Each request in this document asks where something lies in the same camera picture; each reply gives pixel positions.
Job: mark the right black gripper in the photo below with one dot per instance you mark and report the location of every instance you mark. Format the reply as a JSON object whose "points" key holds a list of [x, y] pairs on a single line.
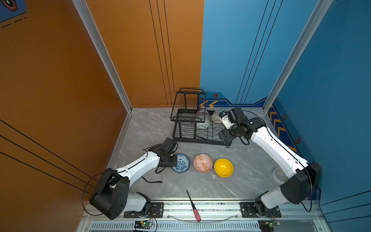
{"points": [[227, 137]]}

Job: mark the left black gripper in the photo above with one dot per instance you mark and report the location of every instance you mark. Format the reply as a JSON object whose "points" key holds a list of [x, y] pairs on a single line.
{"points": [[175, 162]]}

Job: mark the blue floral bowl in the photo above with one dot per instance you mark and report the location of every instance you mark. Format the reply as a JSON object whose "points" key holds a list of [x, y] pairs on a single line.
{"points": [[183, 163]]}

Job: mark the brown dotted bowl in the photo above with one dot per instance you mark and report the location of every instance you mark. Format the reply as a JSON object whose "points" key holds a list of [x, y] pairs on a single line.
{"points": [[216, 117]]}

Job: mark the orange patterned bowl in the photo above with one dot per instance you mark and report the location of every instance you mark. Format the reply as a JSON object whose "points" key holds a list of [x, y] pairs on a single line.
{"points": [[203, 163]]}

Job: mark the pink striped bowl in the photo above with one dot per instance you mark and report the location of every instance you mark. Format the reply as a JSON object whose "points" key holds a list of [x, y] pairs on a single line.
{"points": [[205, 114]]}

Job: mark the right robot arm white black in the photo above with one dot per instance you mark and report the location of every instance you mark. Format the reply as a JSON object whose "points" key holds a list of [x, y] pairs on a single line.
{"points": [[303, 177]]}

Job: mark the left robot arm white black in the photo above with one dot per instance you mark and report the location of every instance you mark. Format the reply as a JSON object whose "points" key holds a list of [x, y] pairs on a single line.
{"points": [[111, 195]]}

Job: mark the yellow bowl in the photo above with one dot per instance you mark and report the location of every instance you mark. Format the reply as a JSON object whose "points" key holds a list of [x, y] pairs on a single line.
{"points": [[223, 168]]}

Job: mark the white tape roll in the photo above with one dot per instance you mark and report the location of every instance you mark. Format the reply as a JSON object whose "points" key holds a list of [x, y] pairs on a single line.
{"points": [[279, 176]]}

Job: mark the left green circuit board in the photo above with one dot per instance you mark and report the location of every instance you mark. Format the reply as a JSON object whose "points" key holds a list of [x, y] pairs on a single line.
{"points": [[143, 226]]}

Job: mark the right circuit board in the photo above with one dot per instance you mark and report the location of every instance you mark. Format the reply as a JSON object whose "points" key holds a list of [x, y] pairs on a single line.
{"points": [[268, 226]]}

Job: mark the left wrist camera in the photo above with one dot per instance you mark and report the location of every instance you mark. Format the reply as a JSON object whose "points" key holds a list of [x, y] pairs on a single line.
{"points": [[169, 146]]}

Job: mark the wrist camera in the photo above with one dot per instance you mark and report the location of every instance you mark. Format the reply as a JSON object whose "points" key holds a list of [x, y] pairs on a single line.
{"points": [[169, 146], [233, 117]]}

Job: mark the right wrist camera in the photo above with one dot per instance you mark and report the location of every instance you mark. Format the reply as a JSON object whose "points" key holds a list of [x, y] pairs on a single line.
{"points": [[233, 117]]}

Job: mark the black wire dish rack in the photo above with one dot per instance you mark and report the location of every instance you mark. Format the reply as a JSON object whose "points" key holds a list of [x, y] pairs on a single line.
{"points": [[186, 114]]}

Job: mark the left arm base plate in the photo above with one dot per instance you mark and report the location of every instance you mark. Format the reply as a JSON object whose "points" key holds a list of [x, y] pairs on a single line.
{"points": [[155, 209]]}

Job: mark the red handled screwdriver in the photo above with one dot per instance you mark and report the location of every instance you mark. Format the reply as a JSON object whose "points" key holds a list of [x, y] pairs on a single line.
{"points": [[195, 211]]}

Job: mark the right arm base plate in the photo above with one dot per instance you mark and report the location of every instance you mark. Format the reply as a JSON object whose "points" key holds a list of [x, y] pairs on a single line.
{"points": [[248, 210]]}

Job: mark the aluminium front rail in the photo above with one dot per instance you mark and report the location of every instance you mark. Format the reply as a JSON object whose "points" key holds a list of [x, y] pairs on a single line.
{"points": [[218, 215]]}

